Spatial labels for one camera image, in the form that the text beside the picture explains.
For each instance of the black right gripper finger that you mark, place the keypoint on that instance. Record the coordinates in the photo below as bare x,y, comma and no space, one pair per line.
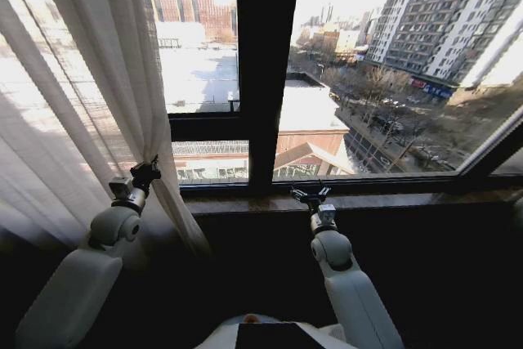
324,189
298,193

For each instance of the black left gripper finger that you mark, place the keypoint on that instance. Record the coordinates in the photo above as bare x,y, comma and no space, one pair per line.
145,164
155,162

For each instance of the white sheer curtain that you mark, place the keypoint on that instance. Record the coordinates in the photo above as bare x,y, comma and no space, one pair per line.
81,91

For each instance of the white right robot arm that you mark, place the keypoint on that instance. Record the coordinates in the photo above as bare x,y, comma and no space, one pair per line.
351,287

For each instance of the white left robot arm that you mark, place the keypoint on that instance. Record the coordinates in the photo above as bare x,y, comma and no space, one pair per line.
77,283

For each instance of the dark brown window sill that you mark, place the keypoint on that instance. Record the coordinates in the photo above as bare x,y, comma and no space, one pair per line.
367,201

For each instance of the low white-roofed building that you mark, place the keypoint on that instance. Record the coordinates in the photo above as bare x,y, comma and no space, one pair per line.
304,104

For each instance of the white robot front shell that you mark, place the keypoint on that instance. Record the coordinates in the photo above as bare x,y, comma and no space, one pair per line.
269,332

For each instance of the red brick apartment buildings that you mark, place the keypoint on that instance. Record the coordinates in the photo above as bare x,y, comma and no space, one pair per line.
192,7

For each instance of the grey high-rise building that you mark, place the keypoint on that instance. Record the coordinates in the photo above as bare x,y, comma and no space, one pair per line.
433,18

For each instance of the dark window frame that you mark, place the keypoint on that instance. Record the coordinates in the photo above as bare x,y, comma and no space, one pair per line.
265,71

